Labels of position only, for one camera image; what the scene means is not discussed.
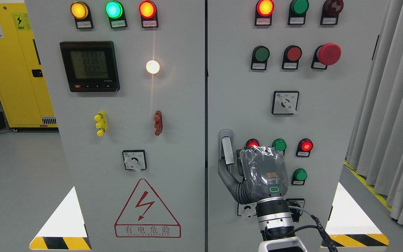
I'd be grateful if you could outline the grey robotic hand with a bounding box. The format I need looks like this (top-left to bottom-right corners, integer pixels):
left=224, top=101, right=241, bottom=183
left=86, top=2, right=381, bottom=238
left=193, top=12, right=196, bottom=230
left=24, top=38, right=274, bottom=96
left=218, top=146, right=289, bottom=204

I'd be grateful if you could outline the silver cabinet door handle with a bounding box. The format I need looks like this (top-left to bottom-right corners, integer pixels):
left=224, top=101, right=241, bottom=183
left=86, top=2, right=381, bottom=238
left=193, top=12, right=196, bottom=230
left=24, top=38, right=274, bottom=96
left=219, top=129, right=235, bottom=165

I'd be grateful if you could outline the green lamp middle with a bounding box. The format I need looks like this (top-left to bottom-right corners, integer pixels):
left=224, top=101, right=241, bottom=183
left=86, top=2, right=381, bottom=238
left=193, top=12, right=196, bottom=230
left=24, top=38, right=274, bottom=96
left=272, top=138, right=287, bottom=155

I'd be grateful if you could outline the red lit lamp middle left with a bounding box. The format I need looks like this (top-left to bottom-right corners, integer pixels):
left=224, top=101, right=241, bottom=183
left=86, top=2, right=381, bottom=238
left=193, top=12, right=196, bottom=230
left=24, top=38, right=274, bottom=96
left=245, top=138, right=260, bottom=147

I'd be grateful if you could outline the red lit lamp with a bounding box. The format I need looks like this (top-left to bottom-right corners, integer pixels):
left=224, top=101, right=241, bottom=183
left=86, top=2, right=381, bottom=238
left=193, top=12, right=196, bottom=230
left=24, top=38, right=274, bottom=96
left=245, top=138, right=260, bottom=147
left=296, top=138, right=313, bottom=158

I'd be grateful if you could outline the green push button lower right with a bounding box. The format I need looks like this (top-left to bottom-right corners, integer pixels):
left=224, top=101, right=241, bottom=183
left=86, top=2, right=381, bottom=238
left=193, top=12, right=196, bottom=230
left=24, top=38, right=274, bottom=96
left=291, top=168, right=307, bottom=186

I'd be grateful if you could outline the green push button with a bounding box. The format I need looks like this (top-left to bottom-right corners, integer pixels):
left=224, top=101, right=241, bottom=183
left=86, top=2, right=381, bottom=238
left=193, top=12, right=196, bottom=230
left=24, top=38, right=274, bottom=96
left=250, top=45, right=270, bottom=70
left=291, top=168, right=307, bottom=186

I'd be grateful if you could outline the red lit lamp middle right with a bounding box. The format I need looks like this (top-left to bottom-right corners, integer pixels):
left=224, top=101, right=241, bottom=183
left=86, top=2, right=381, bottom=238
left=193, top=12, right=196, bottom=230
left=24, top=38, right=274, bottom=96
left=296, top=138, right=313, bottom=158

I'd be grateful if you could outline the red terminal connector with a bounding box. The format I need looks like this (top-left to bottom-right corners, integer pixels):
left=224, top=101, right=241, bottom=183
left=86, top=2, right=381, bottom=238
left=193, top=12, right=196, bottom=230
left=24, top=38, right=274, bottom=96
left=153, top=110, right=163, bottom=136

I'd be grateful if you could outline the green push button upper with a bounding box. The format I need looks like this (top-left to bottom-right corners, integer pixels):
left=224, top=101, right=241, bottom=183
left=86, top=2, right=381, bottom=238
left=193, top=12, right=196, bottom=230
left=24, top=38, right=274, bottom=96
left=250, top=45, right=270, bottom=70

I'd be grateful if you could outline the red push button upper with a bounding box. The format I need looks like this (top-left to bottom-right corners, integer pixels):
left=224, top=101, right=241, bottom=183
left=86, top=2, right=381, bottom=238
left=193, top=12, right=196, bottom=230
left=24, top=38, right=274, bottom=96
left=281, top=45, right=302, bottom=70

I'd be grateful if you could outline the grey curtain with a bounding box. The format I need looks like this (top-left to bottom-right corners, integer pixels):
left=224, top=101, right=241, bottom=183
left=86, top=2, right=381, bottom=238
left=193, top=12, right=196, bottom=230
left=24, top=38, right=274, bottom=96
left=346, top=0, right=403, bottom=225

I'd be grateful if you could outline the red electric hazard sticker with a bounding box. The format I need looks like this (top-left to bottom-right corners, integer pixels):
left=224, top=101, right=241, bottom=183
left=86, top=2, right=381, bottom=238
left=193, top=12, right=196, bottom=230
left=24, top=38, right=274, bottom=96
left=114, top=179, right=181, bottom=238

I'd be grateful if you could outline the red emergency stop button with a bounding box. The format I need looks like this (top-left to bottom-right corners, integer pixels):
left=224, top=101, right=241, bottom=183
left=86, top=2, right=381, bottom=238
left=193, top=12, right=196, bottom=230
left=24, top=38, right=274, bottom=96
left=311, top=43, right=342, bottom=70

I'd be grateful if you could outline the white lit indicator lamp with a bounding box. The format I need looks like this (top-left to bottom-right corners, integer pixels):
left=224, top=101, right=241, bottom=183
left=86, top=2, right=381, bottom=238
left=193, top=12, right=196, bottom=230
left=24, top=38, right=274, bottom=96
left=146, top=59, right=161, bottom=75

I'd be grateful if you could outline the grey electrical cabinet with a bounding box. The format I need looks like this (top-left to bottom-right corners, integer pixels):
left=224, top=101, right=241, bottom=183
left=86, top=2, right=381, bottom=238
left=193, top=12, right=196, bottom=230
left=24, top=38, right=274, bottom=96
left=25, top=0, right=389, bottom=252

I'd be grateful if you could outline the red indicator lamp top right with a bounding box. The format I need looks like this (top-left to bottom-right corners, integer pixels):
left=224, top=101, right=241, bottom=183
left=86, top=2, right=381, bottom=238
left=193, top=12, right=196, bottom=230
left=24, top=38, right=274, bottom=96
left=254, top=0, right=275, bottom=27

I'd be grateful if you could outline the red indicator lamp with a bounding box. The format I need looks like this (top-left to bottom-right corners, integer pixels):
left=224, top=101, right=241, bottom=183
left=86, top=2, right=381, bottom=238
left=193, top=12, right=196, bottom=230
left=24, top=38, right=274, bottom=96
left=139, top=0, right=159, bottom=28
left=254, top=0, right=275, bottom=27

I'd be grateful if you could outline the green indicator lamp top right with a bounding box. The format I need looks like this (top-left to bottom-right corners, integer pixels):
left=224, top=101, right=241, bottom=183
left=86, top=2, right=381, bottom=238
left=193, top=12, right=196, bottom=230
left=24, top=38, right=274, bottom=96
left=288, top=0, right=309, bottom=25

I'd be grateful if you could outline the green indicator lamp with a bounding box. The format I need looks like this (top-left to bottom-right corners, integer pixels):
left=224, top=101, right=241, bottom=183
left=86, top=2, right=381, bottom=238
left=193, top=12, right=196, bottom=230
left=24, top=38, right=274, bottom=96
left=288, top=0, right=309, bottom=25
left=105, top=0, right=128, bottom=29

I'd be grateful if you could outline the yellow terminal connector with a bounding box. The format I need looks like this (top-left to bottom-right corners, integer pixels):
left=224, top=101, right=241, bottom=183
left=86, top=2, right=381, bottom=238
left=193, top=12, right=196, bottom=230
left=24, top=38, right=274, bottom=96
left=94, top=111, right=107, bottom=137

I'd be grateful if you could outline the dark red buzzer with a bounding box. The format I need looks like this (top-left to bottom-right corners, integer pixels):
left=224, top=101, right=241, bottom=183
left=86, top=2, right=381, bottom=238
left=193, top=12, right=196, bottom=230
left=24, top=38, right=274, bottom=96
left=320, top=0, right=344, bottom=25

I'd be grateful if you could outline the red indicator lamp top left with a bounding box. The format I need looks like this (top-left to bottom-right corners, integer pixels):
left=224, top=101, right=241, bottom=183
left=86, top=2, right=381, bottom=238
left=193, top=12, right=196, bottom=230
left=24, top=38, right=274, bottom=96
left=139, top=0, right=159, bottom=28

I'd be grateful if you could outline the black digital power meter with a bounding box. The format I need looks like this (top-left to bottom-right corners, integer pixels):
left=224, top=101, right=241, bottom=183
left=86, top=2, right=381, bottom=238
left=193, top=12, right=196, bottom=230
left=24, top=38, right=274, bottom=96
left=59, top=41, right=120, bottom=92

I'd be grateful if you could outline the green indicator lamp top left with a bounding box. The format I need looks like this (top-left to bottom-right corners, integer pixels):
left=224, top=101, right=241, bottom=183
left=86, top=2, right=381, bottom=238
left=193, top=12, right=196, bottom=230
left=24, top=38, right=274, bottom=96
left=105, top=0, right=128, bottom=29

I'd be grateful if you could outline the yellow indicator lamp top left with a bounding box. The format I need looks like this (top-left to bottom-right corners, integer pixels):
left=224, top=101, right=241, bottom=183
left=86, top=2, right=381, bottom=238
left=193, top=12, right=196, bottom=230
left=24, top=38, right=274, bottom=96
left=70, top=1, right=94, bottom=29

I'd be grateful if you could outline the yellow safety cabinet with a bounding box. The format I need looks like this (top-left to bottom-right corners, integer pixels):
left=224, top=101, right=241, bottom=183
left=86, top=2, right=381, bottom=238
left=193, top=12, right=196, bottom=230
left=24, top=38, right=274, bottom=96
left=0, top=2, right=57, bottom=129

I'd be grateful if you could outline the white bottom selector switch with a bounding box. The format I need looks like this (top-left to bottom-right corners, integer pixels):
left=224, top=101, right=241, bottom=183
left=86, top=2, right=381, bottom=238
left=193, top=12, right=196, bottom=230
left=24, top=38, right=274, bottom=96
left=237, top=203, right=256, bottom=221

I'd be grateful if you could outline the black knob selector switch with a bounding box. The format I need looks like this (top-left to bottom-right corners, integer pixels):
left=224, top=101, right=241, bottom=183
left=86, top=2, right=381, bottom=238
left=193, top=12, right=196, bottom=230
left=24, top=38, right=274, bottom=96
left=285, top=199, right=305, bottom=222

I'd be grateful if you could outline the right door upper selector switch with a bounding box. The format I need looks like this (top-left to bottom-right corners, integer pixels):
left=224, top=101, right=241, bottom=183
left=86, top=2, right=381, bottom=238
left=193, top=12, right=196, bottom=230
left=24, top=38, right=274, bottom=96
left=271, top=91, right=299, bottom=115

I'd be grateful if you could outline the door selector switch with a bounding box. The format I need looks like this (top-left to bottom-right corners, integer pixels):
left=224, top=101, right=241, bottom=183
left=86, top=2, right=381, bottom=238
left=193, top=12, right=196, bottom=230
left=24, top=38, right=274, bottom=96
left=271, top=91, right=299, bottom=115
left=122, top=150, right=147, bottom=171

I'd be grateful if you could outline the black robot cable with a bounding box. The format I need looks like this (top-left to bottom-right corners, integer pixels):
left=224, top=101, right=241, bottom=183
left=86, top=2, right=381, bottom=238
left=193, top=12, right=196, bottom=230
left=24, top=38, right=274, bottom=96
left=264, top=214, right=338, bottom=252

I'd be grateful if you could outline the left door selector switch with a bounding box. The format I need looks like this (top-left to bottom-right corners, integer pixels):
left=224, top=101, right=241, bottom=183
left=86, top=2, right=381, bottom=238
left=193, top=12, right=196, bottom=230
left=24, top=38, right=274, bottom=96
left=122, top=150, right=147, bottom=171

